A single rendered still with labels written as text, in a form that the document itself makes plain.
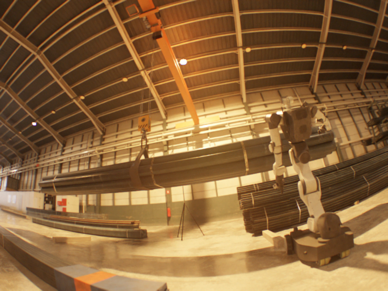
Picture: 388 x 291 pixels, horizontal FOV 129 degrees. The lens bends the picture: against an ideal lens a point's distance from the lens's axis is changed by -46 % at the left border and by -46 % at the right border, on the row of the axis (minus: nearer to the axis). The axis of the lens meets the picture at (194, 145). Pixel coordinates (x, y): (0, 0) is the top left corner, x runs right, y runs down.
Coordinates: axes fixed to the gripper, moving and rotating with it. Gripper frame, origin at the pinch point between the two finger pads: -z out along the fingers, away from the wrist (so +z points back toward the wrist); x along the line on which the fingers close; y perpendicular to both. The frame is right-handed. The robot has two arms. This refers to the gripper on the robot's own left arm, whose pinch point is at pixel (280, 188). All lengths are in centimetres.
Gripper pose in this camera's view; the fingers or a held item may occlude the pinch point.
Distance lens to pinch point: 193.7
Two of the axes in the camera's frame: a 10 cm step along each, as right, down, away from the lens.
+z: -2.9, -9.0, -3.3
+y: -9.6, 2.7, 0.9
